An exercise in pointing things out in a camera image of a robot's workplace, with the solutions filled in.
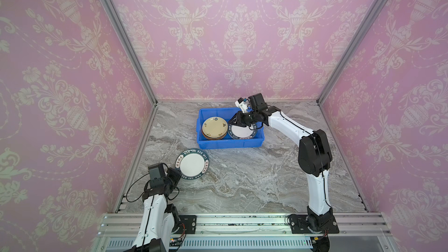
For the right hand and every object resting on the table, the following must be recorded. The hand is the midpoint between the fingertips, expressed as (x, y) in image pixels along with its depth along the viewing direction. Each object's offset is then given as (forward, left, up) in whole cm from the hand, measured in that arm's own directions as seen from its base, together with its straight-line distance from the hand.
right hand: (230, 122), depth 90 cm
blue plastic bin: (-6, -13, -11) cm, 18 cm away
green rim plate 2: (-15, +21, -16) cm, 30 cm away
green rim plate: (+1, -6, -12) cm, 14 cm away
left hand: (-20, +26, -13) cm, 36 cm away
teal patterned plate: (-1, +9, -13) cm, 16 cm away
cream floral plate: (+6, +9, -12) cm, 16 cm away
